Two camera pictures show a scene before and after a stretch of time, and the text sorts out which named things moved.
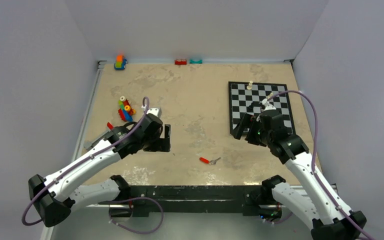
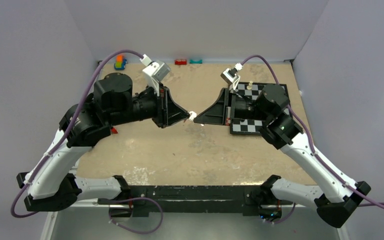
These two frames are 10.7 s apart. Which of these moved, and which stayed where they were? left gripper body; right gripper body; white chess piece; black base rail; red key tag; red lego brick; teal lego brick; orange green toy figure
Moved: left gripper body; red key tag; right gripper body
Stayed: white chess piece; teal lego brick; red lego brick; orange green toy figure; black base rail
